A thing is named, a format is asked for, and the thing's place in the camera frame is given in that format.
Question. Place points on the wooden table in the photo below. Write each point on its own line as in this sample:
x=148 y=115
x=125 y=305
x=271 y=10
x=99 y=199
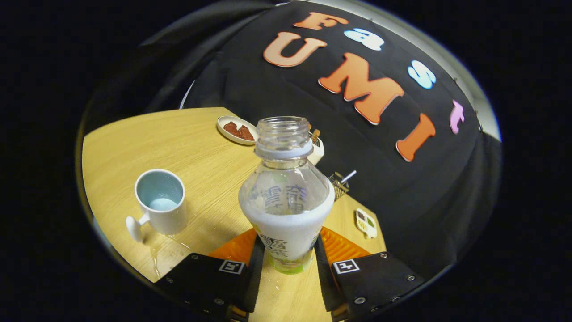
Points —
x=201 y=147

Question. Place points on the red meat piece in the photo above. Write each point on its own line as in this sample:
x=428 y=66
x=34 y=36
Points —
x=246 y=133
x=231 y=128

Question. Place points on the toast slice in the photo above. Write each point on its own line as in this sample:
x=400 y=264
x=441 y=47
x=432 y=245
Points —
x=315 y=134

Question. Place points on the white toaster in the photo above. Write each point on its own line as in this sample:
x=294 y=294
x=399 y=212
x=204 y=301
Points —
x=318 y=153

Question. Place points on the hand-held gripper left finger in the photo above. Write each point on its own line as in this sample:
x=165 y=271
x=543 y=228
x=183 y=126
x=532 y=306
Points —
x=254 y=281

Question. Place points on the clear plastic juice bottle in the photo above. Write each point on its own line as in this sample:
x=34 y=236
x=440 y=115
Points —
x=286 y=223

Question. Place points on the white divided dish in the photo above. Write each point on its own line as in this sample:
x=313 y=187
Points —
x=366 y=222

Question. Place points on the white cup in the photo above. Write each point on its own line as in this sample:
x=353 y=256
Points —
x=167 y=219

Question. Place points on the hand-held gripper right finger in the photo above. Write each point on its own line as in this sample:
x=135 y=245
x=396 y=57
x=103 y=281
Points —
x=324 y=281

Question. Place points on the metal spoon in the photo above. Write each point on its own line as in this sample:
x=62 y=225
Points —
x=348 y=175

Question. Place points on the white round plate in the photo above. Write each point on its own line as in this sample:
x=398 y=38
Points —
x=223 y=120

